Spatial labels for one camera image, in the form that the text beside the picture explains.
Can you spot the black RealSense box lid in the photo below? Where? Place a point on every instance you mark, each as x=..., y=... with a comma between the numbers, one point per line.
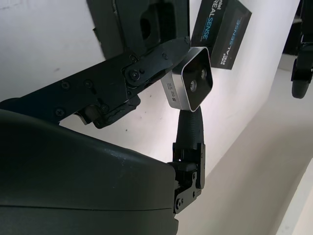
x=220, y=34

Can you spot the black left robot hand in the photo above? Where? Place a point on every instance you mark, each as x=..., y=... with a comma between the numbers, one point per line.
x=299, y=85

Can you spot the small silver depth camera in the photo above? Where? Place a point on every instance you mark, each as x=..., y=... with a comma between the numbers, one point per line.
x=195, y=80

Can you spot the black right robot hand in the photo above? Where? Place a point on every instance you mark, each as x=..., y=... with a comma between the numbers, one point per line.
x=73, y=183

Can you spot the black camera box base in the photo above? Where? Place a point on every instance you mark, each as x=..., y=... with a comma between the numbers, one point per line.
x=115, y=27

